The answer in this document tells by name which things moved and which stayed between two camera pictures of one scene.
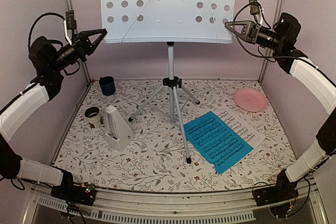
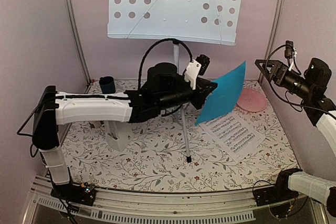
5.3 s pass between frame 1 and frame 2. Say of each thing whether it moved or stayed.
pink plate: stayed
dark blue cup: stayed
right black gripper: moved
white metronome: stayed
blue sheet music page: moved
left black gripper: moved
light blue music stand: moved
